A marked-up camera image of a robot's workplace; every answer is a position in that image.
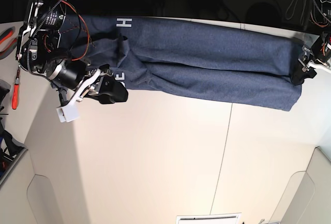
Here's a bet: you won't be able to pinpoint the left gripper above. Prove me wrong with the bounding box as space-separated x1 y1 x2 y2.
291 34 330 84

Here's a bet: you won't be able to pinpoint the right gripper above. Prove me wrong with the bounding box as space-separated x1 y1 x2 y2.
49 59 128 105

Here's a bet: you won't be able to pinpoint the blue t-shirt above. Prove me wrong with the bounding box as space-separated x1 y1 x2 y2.
60 15 302 111

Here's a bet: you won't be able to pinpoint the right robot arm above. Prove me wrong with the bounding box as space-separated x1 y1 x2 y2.
16 0 128 107

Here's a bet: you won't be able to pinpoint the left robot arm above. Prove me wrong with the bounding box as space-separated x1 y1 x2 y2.
291 0 330 85

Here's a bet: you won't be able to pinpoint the dark clutter at left edge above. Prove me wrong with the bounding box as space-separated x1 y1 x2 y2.
1 80 26 183

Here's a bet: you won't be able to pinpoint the orange grey pliers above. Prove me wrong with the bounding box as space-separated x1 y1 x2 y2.
1 27 18 60

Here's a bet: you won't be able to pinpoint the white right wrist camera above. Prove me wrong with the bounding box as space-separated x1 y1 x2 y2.
56 104 79 123

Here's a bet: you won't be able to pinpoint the white cable on floor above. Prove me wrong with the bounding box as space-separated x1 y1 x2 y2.
263 0 313 25

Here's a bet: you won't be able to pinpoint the orange handled screwdriver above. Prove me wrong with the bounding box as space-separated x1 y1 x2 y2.
11 65 21 110

